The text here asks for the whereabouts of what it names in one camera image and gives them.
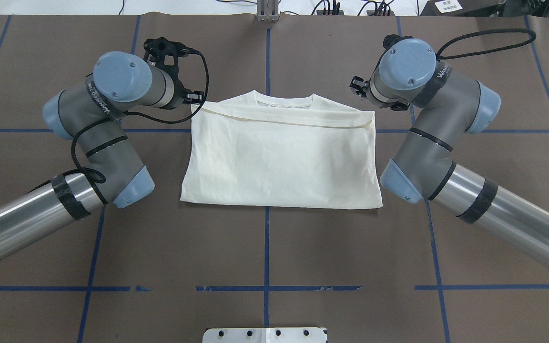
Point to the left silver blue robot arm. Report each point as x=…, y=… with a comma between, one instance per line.
x=107, y=168

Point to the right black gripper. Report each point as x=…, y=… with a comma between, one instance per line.
x=358, y=87

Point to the cream long-sleeve cat shirt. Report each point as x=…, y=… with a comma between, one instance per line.
x=258, y=150

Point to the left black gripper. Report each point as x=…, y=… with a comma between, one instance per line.
x=192, y=97

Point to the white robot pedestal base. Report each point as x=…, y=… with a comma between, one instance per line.
x=266, y=335

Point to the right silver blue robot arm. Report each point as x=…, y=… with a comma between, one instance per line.
x=411, y=73

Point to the aluminium frame post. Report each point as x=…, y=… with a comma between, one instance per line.
x=267, y=10

